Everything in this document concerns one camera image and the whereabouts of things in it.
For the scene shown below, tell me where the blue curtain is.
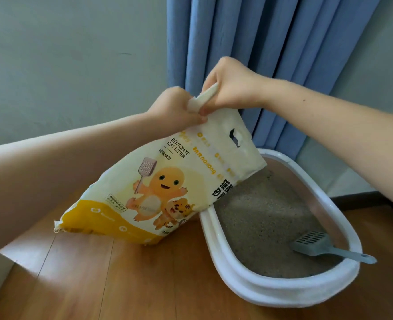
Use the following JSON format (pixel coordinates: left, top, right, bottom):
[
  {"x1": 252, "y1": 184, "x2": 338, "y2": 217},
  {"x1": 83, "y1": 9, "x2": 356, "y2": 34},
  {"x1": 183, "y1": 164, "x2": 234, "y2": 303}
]
[{"x1": 166, "y1": 0, "x2": 382, "y2": 160}]

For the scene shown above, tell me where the dark wall baseboard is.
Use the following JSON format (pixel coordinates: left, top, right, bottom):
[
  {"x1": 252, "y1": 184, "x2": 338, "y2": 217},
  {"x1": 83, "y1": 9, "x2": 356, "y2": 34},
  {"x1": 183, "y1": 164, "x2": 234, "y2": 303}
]
[{"x1": 329, "y1": 191, "x2": 393, "y2": 224}]

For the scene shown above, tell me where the person's left forearm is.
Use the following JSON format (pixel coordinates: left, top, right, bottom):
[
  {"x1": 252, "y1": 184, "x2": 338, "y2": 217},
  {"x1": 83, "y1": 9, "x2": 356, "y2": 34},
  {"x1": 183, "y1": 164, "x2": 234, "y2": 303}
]
[{"x1": 0, "y1": 112, "x2": 157, "y2": 260}]

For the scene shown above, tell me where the white printed cat litter bag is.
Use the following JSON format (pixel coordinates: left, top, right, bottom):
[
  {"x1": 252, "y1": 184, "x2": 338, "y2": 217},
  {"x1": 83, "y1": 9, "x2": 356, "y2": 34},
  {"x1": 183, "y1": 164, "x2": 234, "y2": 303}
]
[{"x1": 53, "y1": 82, "x2": 268, "y2": 246}]

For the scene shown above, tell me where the person's right hand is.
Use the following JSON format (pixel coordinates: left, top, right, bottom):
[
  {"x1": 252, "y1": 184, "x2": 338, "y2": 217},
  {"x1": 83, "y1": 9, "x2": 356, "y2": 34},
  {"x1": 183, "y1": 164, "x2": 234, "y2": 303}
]
[{"x1": 200, "y1": 56, "x2": 274, "y2": 116}]

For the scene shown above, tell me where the grey cat litter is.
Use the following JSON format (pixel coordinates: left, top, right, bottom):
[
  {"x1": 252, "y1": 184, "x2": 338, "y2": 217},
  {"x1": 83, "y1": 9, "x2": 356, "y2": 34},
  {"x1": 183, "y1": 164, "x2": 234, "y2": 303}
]
[{"x1": 214, "y1": 168, "x2": 343, "y2": 279}]

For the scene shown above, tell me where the person's left hand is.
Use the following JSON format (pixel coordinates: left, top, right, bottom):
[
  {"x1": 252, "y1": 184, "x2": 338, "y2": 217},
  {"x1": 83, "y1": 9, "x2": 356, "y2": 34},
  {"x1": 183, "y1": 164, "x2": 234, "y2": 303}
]
[{"x1": 146, "y1": 86, "x2": 208, "y2": 134}]

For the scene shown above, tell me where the person's right forearm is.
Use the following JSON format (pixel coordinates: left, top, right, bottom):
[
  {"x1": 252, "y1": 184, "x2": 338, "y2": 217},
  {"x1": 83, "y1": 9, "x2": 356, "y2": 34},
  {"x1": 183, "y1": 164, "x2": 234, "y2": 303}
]
[{"x1": 264, "y1": 79, "x2": 393, "y2": 214}]

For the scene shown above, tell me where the light blue litter scoop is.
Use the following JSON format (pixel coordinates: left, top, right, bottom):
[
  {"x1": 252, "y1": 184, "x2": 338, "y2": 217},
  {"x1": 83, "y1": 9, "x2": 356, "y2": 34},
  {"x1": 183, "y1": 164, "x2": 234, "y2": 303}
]
[{"x1": 289, "y1": 231, "x2": 378, "y2": 265}]

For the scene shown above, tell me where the white oval litter box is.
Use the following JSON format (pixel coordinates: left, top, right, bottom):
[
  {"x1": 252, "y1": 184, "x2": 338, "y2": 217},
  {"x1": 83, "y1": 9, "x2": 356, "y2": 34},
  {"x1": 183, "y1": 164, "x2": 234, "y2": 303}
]
[{"x1": 199, "y1": 148, "x2": 363, "y2": 309}]

